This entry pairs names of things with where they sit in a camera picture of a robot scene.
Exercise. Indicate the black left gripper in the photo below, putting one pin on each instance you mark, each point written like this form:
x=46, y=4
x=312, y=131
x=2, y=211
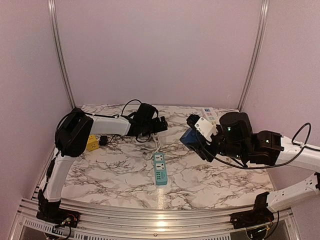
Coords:
x=158, y=128

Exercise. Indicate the teal power strip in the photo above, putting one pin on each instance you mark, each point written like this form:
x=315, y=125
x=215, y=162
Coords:
x=160, y=170

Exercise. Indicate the yellow cube socket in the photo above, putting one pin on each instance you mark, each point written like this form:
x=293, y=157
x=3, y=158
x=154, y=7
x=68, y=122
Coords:
x=92, y=143

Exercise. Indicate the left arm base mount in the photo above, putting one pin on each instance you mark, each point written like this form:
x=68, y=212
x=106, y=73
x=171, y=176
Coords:
x=52, y=213

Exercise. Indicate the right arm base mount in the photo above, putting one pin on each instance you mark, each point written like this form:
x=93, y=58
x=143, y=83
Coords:
x=259, y=214

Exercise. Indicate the front aluminium rail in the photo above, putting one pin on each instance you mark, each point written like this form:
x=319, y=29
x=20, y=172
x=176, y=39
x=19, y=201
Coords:
x=100, y=222

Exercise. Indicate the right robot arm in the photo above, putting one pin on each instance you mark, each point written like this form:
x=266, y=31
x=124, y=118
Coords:
x=233, y=137

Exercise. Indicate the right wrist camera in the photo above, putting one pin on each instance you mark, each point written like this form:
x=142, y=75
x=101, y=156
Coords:
x=206, y=129

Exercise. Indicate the black power adapter with cable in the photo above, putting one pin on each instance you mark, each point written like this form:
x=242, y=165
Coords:
x=104, y=140

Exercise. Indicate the blue cube socket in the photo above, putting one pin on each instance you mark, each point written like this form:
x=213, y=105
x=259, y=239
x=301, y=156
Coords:
x=192, y=139

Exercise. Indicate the left aluminium frame post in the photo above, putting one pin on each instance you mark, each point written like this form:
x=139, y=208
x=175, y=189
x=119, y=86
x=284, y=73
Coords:
x=59, y=52

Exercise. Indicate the long white power strip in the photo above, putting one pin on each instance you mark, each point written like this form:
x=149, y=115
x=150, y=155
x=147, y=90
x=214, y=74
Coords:
x=210, y=114

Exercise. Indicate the aluminium frame post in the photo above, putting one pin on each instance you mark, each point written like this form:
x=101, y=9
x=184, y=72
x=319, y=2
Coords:
x=261, y=29
x=59, y=52

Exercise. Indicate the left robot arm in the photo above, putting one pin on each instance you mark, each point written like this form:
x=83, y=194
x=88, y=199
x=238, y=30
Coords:
x=73, y=132

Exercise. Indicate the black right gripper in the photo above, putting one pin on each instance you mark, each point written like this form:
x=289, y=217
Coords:
x=203, y=150

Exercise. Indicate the right aluminium frame post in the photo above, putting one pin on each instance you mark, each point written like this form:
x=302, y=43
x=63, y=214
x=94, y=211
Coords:
x=261, y=29

